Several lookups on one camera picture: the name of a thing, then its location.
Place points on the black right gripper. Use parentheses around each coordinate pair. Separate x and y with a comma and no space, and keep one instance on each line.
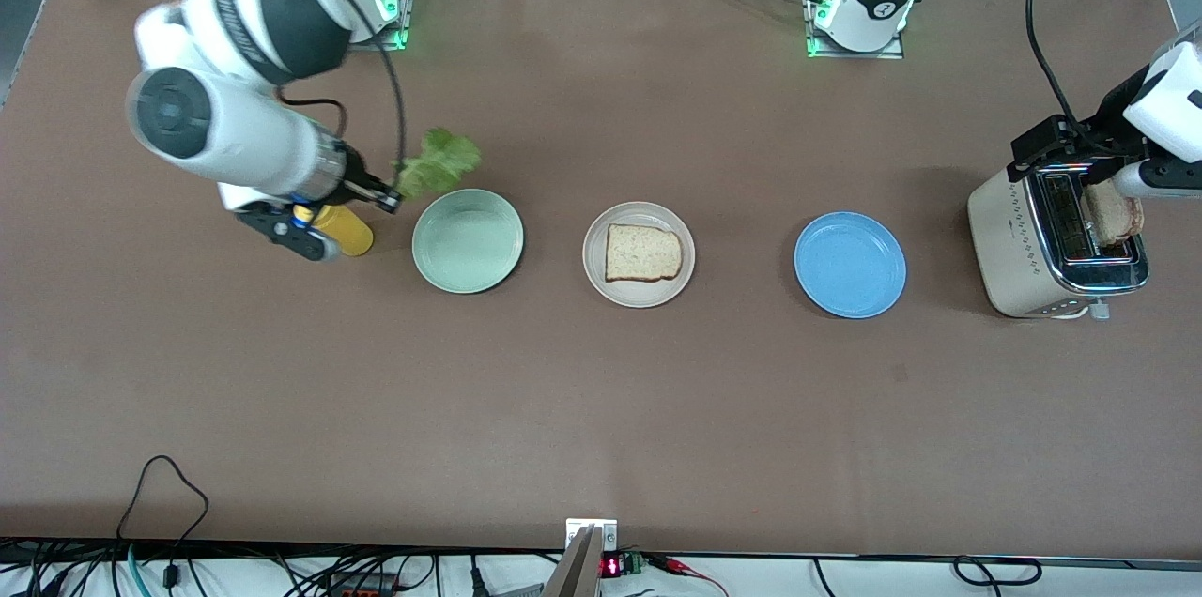
(358,180)

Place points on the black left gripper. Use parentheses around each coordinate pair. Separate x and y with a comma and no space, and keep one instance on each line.
(1097,130)

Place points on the yellow mustard squeeze bottle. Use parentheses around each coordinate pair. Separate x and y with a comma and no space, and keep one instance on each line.
(352,236)

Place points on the green lettuce leaf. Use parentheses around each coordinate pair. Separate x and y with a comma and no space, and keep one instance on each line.
(441,160)

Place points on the dark-crust toast bread slice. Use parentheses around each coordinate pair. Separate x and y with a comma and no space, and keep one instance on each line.
(1113,217)

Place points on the pale-crust toast bread slice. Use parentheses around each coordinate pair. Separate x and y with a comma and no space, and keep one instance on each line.
(643,252)

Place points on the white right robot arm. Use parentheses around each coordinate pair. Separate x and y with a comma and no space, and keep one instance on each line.
(235,128)

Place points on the mint green plate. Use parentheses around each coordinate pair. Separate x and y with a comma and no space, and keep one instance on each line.
(468,240)

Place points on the blue plate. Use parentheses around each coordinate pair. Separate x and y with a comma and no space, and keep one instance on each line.
(850,264)

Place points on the beige plate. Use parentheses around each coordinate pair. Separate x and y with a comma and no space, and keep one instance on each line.
(639,297)

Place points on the beige chrome toaster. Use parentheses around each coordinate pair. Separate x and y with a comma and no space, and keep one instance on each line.
(1009,245)

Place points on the red LED display board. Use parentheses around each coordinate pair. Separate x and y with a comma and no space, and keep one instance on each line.
(612,567)

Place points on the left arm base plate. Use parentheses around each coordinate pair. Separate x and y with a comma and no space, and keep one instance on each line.
(859,54)

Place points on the grey camera mount bar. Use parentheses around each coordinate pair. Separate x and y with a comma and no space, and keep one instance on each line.
(575,574)

